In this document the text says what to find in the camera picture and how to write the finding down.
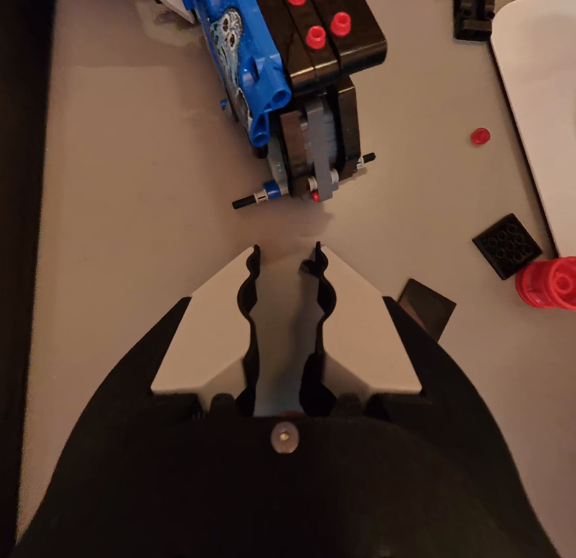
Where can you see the red wheel hub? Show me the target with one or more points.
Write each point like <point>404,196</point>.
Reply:
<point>549,282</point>

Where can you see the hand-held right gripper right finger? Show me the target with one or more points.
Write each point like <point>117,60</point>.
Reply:
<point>369,342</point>

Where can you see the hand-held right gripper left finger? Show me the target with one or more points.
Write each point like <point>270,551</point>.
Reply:
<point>202,342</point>

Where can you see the black pin connector piece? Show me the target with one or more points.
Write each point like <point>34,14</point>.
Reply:
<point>472,9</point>

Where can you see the black studded square plate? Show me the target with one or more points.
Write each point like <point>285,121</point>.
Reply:
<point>507,245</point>

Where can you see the small red round stud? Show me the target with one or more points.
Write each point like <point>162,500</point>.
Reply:
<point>480,136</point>

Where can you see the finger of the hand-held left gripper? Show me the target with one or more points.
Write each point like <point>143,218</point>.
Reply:
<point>173,0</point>

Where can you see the grey desk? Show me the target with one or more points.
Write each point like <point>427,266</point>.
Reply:
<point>135,162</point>

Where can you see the white base board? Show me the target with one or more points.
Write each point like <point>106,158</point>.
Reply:
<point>540,94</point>

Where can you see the blue black brick toy truck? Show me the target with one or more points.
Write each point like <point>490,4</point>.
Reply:
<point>324,58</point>

